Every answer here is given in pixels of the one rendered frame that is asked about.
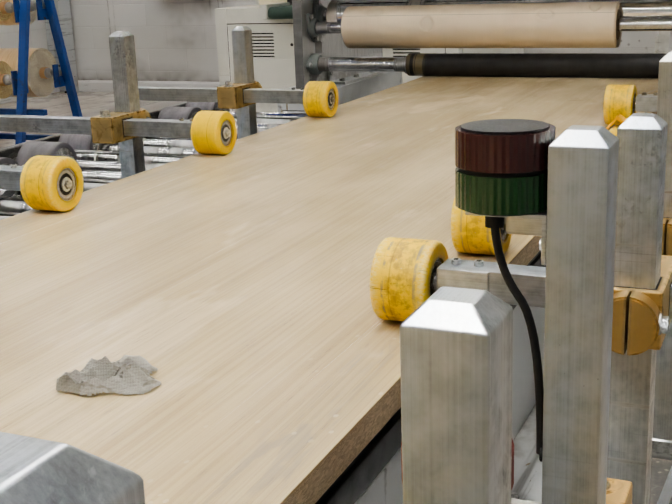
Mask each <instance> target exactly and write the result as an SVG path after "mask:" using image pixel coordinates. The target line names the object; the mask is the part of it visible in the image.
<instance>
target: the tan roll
mask: <svg viewBox="0 0 672 504"><path fill-rule="evenodd" d="M620 4H621V3H620V2H618V1H615V2H561V3H508V4H454V5H401V6H349V7H347V8H346V9H345V11H344V13H343V15H342V20H341V22H317V23H316V26H315V29H316V33H317V34H342V39H343V42H344V44H345V45H346V47H348V48H617V47H619V45H620V42H621V36H622V31H672V17H665V18H620V10H619V9H620Z"/></svg>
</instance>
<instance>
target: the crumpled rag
mask: <svg viewBox="0 0 672 504"><path fill-rule="evenodd" d="M157 370H158V368H156V367H154V366H152V365H151V364H150V363H149V362H148V361H147V360H146V359H145V358H143V357H142V356H140V355H136V356H131V355H124V356H123V357H122V358H121V359H120V360H118V361H115V362H111V361H110V360H109V359H108V358H107V357H106V356H104V357H103V358H101V359H99V360H96V359H93V358H91V359H90V360H89V362H88V363H87V364H86V366H85V367H84V368H83V369H82V370H81V371H80V372H79V371H78V370H76V369H75V370H73V371H72V372H70V373H69V372H64V373H63V374H62V375H61V376H60V377H59V378H57V382H56V390H57V392H58V391H59V390H62V392H63V391H65V393H66V392H69V393H70V392H72V393H73V392H74V393H75V394H76V393H78V394H79V393H80V395H81V396H82V395H83V394H84V396H85V395H86V394H87V396H92V393H93V394H95V395H96V393H98V394H99V392H100V393H102V391H103V392H105V393H110V392H112V393H113V392H115V393H116V394H117V393H118V394H119V395H120V394H123V395H132V394H139V395H141V394H144V393H146V392H147V393H148V392H149V391H151V390H150V389H152V388H153V387H155V386H159V385H162V384H161V381H158V380H156V379H155V378H153V377H152V376H150V373H151V374H152V371H154V372H155V371H156V372H157ZM155 388H156V387H155Z"/></svg>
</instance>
